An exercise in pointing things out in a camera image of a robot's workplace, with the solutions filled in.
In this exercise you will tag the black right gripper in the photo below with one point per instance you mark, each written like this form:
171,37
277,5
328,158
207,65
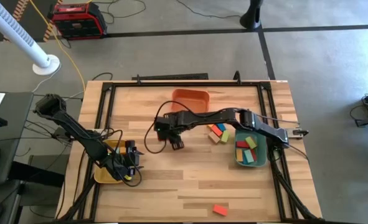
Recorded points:
168,126

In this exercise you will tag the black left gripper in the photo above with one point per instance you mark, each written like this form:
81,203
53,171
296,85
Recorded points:
127,161

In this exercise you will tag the small orange cube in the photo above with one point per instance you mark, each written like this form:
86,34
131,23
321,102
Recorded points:
123,150

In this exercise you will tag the small teal cube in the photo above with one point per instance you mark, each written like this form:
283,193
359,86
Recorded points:
117,150

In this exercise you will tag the natural wood thick block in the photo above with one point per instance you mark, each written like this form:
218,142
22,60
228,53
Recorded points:
214,137

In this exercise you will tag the red-orange thick block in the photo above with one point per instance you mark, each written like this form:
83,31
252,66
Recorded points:
216,130

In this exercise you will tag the green thick block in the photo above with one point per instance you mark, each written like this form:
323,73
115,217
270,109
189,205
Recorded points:
224,136

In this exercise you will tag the blue thick block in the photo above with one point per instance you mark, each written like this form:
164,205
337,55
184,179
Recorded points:
221,127

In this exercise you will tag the orange plastic bin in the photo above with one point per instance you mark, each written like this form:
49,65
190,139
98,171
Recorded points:
190,98

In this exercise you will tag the red block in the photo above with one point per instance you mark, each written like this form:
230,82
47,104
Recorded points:
255,155
241,144

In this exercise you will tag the teal block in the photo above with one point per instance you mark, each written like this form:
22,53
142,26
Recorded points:
248,156

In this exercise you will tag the teal plastic bin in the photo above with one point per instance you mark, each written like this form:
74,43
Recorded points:
261,155

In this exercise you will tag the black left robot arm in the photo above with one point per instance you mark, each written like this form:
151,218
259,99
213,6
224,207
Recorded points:
74,127

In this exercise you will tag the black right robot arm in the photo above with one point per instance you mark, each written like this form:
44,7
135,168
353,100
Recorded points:
264,127

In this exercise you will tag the yellow tape tag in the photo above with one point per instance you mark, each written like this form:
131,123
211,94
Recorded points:
127,178

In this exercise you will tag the yellow plastic bin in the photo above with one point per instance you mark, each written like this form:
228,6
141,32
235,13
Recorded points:
101,177

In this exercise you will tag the dark grey side table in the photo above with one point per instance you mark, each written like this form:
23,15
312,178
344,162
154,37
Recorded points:
15,124

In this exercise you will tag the black stand base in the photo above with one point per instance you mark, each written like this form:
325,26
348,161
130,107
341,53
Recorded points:
252,15

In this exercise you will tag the black hazard striped mat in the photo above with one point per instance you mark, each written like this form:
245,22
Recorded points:
34,18

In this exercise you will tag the white tower fan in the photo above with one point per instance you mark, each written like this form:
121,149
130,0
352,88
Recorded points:
15,34

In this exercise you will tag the black flat rail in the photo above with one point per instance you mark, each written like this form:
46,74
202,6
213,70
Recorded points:
171,76

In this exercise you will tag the black aluminium table frame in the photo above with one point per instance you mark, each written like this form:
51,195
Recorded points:
140,84

